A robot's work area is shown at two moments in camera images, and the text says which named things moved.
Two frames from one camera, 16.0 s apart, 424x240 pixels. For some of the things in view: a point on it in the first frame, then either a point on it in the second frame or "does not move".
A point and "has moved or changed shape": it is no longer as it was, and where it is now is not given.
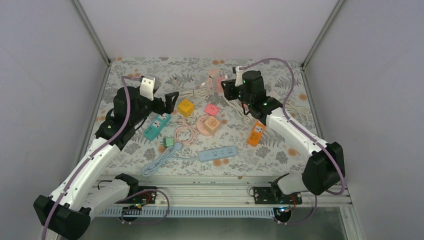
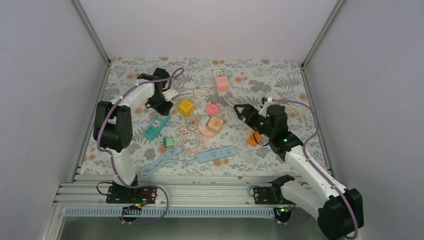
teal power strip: [157, 126] does not move
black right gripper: [228, 90] to [246, 112]
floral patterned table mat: [206, 133] does not move
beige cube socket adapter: [211, 124] has moved or changed shape
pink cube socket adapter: [219, 88] does not move
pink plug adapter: [211, 109] does not move
